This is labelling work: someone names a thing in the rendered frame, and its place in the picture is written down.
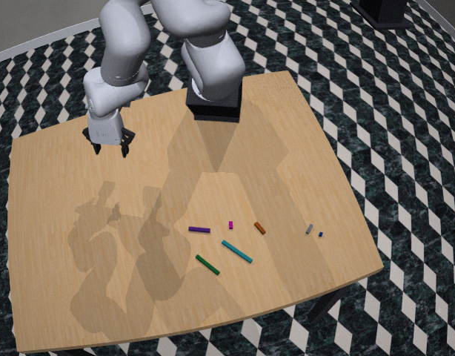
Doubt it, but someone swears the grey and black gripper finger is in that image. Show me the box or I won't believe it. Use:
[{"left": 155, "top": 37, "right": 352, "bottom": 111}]
[
  {"left": 82, "top": 128, "right": 101, "bottom": 155},
  {"left": 120, "top": 127, "right": 136, "bottom": 158}
]

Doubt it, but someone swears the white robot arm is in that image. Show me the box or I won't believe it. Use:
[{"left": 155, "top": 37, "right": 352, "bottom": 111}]
[{"left": 83, "top": 0, "right": 246, "bottom": 120}]

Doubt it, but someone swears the orange rod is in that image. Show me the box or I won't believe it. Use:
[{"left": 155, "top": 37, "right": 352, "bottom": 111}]
[{"left": 254, "top": 222, "right": 266, "bottom": 234}]

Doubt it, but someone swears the turquoise rod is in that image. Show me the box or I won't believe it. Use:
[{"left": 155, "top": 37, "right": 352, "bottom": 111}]
[{"left": 222, "top": 240, "right": 253, "bottom": 263}]

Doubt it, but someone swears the purple rod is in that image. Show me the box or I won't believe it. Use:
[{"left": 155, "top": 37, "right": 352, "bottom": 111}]
[{"left": 188, "top": 226, "right": 210, "bottom": 233}]

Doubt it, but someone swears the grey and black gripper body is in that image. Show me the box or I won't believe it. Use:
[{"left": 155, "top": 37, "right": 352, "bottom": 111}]
[{"left": 87, "top": 109, "right": 124, "bottom": 145}]

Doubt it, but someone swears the dark green rod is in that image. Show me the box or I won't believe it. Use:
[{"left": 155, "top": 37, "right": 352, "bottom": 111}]
[{"left": 196, "top": 254, "right": 220, "bottom": 275}]

